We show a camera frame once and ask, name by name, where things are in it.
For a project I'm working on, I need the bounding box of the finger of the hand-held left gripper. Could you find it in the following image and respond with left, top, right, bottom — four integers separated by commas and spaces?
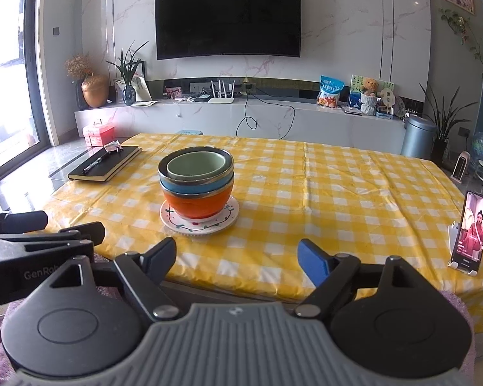
0, 211, 49, 234
0, 221, 105, 264

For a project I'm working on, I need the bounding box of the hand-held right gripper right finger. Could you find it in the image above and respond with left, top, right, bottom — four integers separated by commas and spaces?
294, 238, 427, 319

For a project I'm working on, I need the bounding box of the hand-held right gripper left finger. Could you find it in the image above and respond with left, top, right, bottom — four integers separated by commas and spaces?
50, 237, 186, 322

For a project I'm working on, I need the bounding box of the orange steel bowl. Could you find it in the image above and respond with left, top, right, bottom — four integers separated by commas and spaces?
162, 181, 234, 218

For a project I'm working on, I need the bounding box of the blue steel bowl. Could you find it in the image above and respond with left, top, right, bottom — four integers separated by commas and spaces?
158, 147, 234, 198

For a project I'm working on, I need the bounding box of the white plate with fruit drawings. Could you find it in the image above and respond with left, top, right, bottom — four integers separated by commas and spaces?
160, 196, 241, 236

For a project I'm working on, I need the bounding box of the green ceramic bowl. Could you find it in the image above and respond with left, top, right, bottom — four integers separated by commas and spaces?
167, 151, 226, 181

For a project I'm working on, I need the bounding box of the yellow checked tablecloth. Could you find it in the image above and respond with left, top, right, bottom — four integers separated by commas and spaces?
42, 133, 483, 334

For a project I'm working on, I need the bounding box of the black pen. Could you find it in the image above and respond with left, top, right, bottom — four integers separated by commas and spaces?
81, 153, 107, 174

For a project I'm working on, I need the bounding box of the black notebook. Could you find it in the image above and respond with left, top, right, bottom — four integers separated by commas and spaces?
68, 145, 143, 183

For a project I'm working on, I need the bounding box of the pink storage box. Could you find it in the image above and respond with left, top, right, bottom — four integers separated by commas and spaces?
82, 118, 116, 147

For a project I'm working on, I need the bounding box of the glass sliding door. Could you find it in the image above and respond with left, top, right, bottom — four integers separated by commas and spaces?
0, 0, 51, 188

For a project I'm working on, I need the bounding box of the copper vase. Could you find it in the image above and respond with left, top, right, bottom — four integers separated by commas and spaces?
81, 73, 109, 108

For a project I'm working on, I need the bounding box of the white phone stand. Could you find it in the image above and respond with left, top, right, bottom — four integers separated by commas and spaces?
447, 221, 480, 277

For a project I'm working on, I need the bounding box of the white drawing card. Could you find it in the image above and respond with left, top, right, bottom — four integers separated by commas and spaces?
131, 76, 154, 102

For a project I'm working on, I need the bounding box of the purple fuzzy cloth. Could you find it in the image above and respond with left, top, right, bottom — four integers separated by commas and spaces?
0, 285, 478, 386

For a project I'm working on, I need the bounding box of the white marble tv cabinet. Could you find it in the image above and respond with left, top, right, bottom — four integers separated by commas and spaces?
74, 98, 407, 155

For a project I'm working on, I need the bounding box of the smartphone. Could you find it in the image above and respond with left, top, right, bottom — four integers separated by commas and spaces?
451, 190, 483, 276

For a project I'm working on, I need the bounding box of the grey trash can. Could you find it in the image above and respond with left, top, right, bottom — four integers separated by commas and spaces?
401, 115, 437, 159

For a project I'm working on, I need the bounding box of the dried flower bunch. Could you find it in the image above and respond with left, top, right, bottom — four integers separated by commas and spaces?
64, 53, 93, 81

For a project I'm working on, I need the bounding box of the blue snack bag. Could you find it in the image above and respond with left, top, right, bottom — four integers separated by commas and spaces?
317, 75, 345, 109

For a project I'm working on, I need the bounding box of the white router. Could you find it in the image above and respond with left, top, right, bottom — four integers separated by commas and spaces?
208, 80, 236, 104

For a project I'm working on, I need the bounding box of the small pink heater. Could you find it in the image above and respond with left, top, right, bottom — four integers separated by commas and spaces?
451, 151, 471, 180

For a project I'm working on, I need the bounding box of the round paper fan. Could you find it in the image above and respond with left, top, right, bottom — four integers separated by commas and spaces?
380, 89, 397, 117

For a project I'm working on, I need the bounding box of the green picture board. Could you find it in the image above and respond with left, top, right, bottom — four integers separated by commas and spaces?
349, 74, 395, 107

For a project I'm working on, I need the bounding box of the potted snake plant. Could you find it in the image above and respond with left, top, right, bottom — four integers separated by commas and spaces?
419, 82, 479, 163

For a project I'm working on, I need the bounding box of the hanging vine plant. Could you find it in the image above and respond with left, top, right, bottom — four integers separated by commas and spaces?
439, 6, 483, 89

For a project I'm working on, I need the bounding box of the black cable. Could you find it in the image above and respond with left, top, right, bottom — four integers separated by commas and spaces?
237, 84, 295, 139

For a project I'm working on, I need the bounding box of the wall television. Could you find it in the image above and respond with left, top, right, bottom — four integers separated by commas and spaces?
155, 0, 302, 61

